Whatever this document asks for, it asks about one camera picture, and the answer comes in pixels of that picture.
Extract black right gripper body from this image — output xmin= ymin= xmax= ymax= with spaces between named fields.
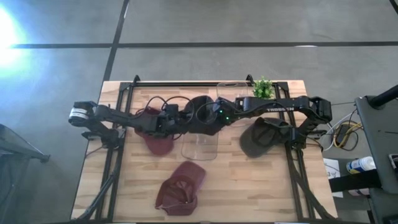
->
xmin=212 ymin=96 xmax=249 ymax=126

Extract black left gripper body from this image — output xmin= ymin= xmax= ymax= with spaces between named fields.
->
xmin=146 ymin=110 xmax=177 ymax=138

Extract maroon baseball cap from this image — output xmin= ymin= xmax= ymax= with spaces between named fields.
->
xmin=154 ymin=160 xmax=207 ymax=217
xmin=133 ymin=106 xmax=175 ymax=157

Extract black baseball cap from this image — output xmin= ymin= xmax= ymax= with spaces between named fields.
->
xmin=183 ymin=95 xmax=220 ymax=137

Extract grey baseball cap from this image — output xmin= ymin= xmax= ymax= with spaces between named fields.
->
xmin=238 ymin=116 xmax=294 ymax=159

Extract clear plastic bin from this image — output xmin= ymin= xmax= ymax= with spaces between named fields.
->
xmin=216 ymin=81 xmax=250 ymax=129
xmin=180 ymin=129 xmax=219 ymax=162

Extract small green potted plant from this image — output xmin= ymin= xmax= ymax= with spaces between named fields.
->
xmin=252 ymin=76 xmax=275 ymax=100

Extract black power adapter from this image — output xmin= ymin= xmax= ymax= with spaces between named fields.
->
xmin=337 ymin=123 xmax=351 ymax=142

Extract white paper sheet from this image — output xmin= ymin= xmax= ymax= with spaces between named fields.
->
xmin=323 ymin=157 xmax=345 ymax=198

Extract white wipes canister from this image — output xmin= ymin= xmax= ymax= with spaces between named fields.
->
xmin=346 ymin=156 xmax=377 ymax=175

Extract dark cart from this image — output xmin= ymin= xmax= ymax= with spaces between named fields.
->
xmin=0 ymin=123 xmax=51 ymax=224

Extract dark grey side desk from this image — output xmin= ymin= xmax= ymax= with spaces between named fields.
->
xmin=355 ymin=95 xmax=398 ymax=195

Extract black round pole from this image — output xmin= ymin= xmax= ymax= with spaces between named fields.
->
xmin=369 ymin=83 xmax=398 ymax=109

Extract white-edged device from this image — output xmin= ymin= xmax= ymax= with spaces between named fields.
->
xmin=388 ymin=152 xmax=398 ymax=171

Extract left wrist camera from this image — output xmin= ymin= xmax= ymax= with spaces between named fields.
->
xmin=163 ymin=103 xmax=180 ymax=118

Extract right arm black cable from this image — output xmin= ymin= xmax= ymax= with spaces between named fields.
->
xmin=195 ymin=101 xmax=219 ymax=126

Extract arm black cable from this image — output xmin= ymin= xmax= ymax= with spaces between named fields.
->
xmin=136 ymin=95 xmax=196 ymax=127
xmin=195 ymin=101 xmax=219 ymax=126

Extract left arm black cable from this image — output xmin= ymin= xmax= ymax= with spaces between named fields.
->
xmin=136 ymin=95 xmax=196 ymax=127

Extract black metal table frame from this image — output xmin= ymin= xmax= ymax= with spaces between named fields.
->
xmin=71 ymin=73 xmax=338 ymax=223

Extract yellow cable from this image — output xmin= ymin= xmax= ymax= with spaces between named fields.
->
xmin=331 ymin=121 xmax=364 ymax=149

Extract black strap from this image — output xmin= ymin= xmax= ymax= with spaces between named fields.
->
xmin=328 ymin=169 xmax=382 ymax=193

